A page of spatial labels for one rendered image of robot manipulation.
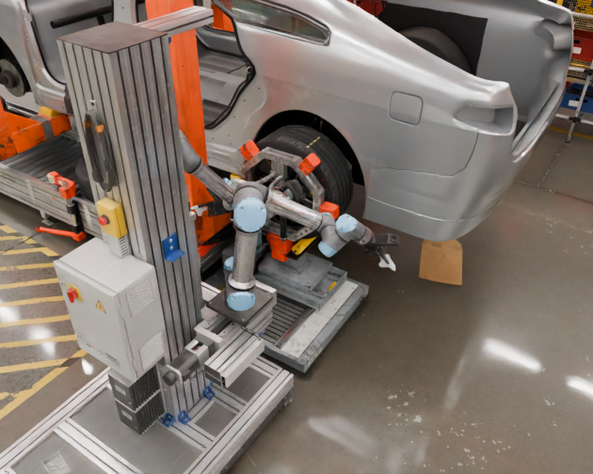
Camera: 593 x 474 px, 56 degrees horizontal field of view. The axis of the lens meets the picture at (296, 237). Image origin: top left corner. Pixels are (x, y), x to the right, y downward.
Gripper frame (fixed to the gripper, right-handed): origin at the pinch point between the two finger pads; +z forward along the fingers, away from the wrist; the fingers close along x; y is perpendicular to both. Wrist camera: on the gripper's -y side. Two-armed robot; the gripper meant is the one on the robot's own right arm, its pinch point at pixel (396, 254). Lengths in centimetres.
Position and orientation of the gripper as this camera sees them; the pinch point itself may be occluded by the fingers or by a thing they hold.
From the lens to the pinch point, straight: 248.5
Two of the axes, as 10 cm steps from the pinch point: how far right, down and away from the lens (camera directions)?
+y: -7.3, 2.7, 6.3
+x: -0.9, 8.7, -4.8
